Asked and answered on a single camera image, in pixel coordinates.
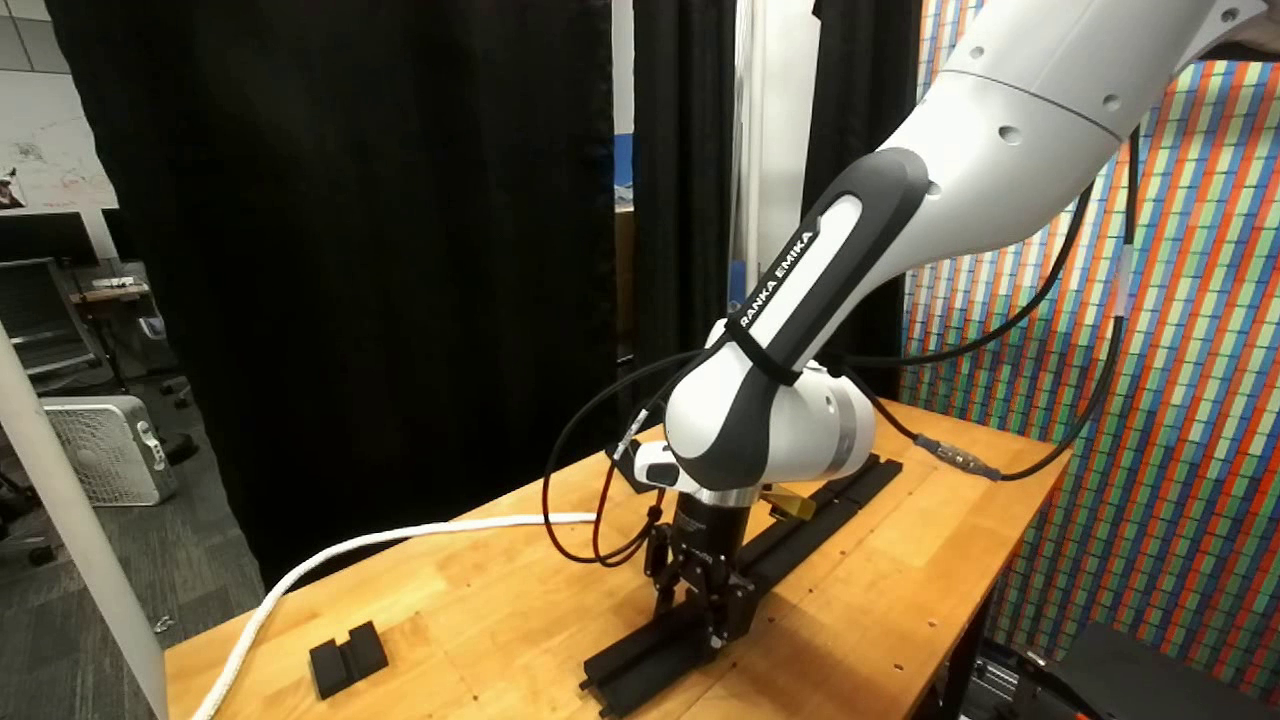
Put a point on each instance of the short black track piece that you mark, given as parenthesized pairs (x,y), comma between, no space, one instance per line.
(643,673)

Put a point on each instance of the black curtain beside coloured panel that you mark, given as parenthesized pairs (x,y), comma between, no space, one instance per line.
(867,82)

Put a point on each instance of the grey computer case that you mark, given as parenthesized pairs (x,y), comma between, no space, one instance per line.
(106,447)

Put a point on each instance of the wide black curtain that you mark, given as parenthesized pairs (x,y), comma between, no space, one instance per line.
(346,242)

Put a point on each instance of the long straight black track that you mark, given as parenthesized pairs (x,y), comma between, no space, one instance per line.
(841,501)

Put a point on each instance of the small notched black track piece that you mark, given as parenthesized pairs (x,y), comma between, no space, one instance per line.
(346,661)

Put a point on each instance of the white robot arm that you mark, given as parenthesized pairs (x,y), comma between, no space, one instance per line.
(1013,120)

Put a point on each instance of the narrow black curtain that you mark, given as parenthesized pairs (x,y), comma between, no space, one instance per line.
(683,173)

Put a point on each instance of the white slanted post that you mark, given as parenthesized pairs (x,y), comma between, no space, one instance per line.
(82,533)

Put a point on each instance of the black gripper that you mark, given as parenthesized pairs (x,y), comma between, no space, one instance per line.
(707,543)

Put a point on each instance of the white metal frame pole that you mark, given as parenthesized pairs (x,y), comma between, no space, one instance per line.
(774,120)

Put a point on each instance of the black box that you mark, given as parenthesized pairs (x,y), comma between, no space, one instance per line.
(1162,673)

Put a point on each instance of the multicoloured checkered panel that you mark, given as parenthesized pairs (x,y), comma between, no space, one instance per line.
(1173,401)

